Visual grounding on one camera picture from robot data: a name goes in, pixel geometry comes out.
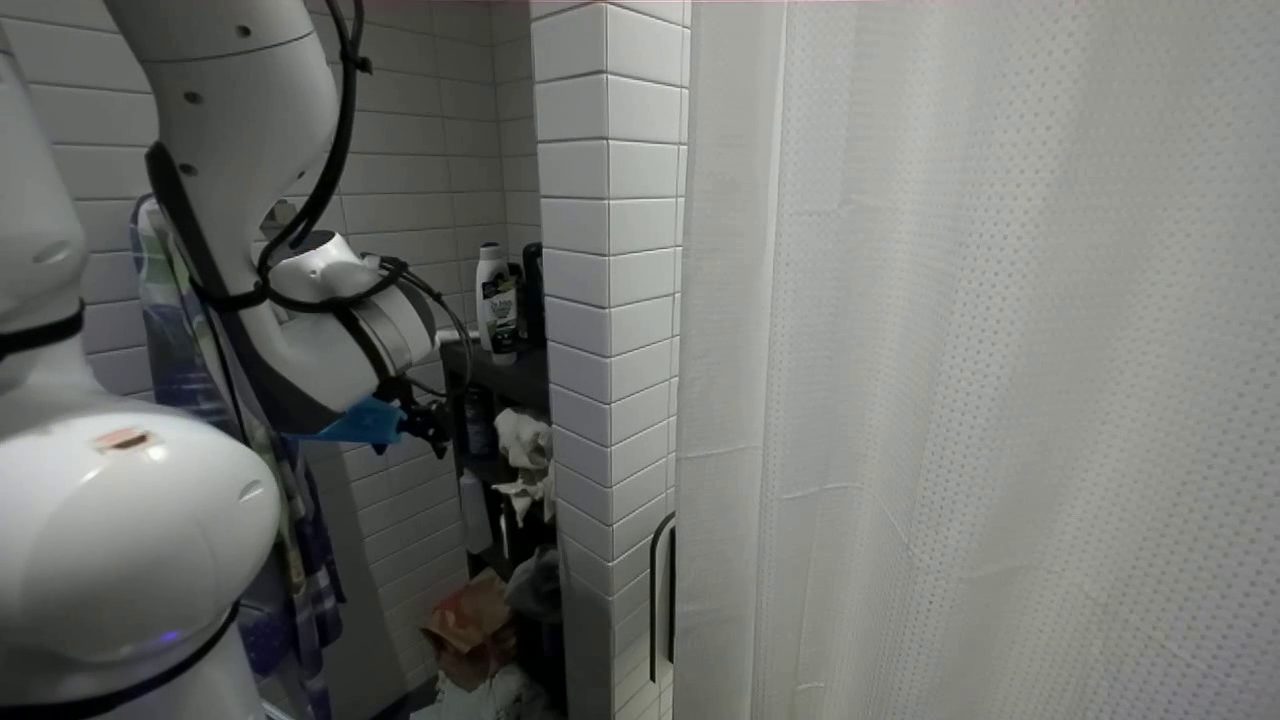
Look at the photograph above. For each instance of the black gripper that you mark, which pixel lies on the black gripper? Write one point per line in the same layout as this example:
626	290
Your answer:
426	422

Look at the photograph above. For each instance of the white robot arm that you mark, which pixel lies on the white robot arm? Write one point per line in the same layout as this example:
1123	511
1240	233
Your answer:
123	533

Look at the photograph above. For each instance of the blue cloth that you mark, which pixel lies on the blue cloth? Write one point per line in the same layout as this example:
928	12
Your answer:
363	422

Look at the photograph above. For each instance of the black shelf unit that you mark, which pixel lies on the black shelf unit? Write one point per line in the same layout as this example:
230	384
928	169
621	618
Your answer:
492	382

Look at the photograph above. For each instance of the white bottle with label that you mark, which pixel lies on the white bottle with label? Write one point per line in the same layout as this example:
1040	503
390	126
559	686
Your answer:
497	302

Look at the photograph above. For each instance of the black bottle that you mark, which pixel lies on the black bottle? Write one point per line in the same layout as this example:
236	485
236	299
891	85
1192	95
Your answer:
532	292

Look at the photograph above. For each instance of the grey crumpled cloth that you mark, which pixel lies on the grey crumpled cloth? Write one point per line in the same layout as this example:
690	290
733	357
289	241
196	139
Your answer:
537	579

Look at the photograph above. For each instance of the white shower curtain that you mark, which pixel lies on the white shower curtain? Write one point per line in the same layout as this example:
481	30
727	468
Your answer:
984	372

